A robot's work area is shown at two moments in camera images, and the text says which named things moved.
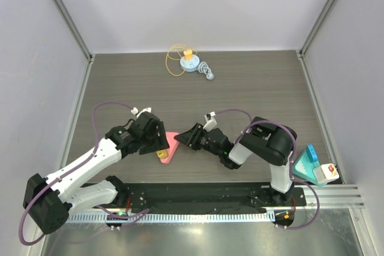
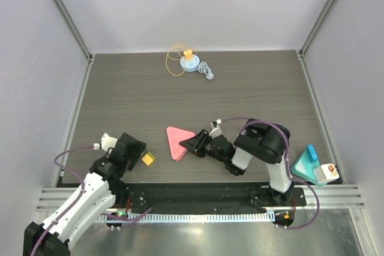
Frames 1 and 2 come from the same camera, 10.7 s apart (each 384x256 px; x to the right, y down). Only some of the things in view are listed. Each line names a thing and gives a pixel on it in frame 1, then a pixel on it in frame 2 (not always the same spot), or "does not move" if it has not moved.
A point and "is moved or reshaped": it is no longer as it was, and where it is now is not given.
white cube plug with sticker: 324,173 does not move
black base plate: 204,196 does not move
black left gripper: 161,141 → 139,148
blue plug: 311,153 does not move
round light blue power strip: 189,65 does not move
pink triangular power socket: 173,144 is moved or reshaped
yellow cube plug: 162,154 → 148,159
